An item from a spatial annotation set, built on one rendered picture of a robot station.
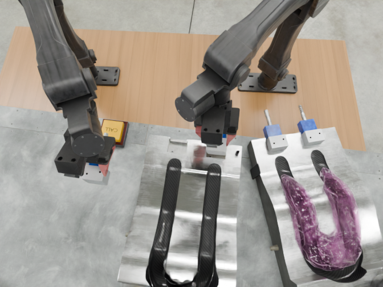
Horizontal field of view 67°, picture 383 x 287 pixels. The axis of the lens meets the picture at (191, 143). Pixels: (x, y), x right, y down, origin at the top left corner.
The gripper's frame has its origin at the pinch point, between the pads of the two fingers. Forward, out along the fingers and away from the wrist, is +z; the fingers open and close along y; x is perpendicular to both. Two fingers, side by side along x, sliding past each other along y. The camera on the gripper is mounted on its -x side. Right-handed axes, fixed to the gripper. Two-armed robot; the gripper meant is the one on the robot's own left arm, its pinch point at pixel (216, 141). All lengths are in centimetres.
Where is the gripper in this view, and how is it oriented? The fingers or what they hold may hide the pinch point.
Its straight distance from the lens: 74.9
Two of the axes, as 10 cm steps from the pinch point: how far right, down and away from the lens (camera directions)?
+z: 0.6, 6.7, 7.4
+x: 1.8, -7.4, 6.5
